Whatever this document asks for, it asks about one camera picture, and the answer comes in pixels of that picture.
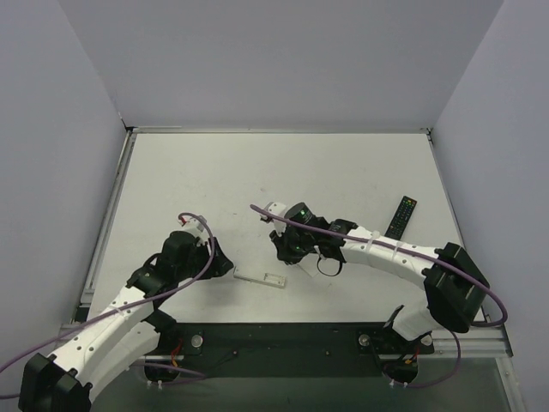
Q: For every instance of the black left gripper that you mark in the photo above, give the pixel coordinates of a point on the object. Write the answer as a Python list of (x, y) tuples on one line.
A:
[(216, 263)]

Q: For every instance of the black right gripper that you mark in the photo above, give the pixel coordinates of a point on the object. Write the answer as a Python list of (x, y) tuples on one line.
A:
[(282, 245)]

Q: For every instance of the white remote control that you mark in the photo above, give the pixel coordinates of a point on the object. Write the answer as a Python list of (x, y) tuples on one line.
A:
[(260, 278)]

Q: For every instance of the white battery cover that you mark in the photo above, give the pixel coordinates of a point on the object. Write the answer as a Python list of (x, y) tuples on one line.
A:
[(310, 270)]

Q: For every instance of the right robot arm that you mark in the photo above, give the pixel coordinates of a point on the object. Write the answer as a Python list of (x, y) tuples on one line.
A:
[(453, 286)]

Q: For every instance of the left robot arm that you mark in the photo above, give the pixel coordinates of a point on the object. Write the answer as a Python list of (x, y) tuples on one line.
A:
[(74, 374)]

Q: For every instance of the black tv remote control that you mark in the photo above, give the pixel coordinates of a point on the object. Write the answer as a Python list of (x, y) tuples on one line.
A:
[(401, 218)]

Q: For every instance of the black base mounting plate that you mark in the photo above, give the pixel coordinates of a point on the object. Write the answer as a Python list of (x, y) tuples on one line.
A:
[(277, 350)]

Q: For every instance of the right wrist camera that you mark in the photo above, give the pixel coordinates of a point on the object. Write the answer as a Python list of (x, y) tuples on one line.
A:
[(274, 211)]

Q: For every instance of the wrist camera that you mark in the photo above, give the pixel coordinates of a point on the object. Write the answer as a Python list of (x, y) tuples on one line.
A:
[(192, 225), (274, 211)]

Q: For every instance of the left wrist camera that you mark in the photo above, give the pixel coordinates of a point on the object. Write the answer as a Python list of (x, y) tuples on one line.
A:
[(192, 225)]

